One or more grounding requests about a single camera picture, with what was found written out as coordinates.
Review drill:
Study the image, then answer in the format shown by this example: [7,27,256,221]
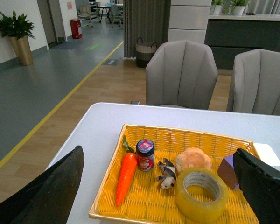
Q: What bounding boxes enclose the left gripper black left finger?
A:
[0,146,84,224]

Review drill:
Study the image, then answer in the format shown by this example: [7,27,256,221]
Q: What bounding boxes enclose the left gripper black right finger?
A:
[233,148,280,224]

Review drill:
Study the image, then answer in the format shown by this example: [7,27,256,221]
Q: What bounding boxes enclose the yellow transparent tape roll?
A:
[175,168,228,223]

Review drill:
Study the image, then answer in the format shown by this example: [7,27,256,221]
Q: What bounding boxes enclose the yellow woven basket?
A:
[89,124,258,224]

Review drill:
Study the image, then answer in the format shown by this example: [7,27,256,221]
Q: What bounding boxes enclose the dark woven laundry basket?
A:
[135,37,157,68]

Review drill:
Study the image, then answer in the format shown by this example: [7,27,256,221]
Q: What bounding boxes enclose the purple foam cube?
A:
[217,155,239,190]

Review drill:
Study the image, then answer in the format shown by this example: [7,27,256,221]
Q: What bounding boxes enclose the toy croissant bread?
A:
[175,147,212,175]

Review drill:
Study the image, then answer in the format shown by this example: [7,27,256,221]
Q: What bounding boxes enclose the orange toy carrot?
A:
[115,135,138,207]

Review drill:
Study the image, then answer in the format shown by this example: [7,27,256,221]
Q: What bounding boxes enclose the toy panda figure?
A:
[156,158,176,189]

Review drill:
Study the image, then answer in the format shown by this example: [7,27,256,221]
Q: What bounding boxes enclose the grey upholstered chair right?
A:
[226,49,280,116]

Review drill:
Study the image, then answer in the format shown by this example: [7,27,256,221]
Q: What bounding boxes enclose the grey upholstered chair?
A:
[146,40,218,110]
[226,49,280,116]

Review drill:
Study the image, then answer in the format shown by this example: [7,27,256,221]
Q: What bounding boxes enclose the small red labelled jar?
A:
[136,139,155,171]

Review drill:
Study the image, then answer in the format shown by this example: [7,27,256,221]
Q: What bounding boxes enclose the grey upholstered chair left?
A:
[146,40,218,110]

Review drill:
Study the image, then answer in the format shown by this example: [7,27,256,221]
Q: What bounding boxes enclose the dark grey counter cabinet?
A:
[204,16,280,70]

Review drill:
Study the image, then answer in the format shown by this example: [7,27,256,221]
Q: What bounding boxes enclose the potted plant in gold vase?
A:
[0,11,35,66]

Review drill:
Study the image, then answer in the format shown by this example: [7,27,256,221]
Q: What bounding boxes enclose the red bin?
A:
[70,19,83,39]

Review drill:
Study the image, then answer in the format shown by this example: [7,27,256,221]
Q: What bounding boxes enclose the white potted plant right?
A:
[228,0,249,16]

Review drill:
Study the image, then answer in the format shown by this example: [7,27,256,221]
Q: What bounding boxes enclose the white potted plant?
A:
[228,0,249,16]
[210,0,224,15]

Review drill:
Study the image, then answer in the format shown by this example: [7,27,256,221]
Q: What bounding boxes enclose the white cabinet column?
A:
[168,0,211,43]

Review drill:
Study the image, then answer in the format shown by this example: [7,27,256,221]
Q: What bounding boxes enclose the white potted plant left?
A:
[210,0,224,15]

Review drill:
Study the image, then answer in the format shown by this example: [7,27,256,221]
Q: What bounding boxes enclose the grey curtain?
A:
[123,0,171,58]

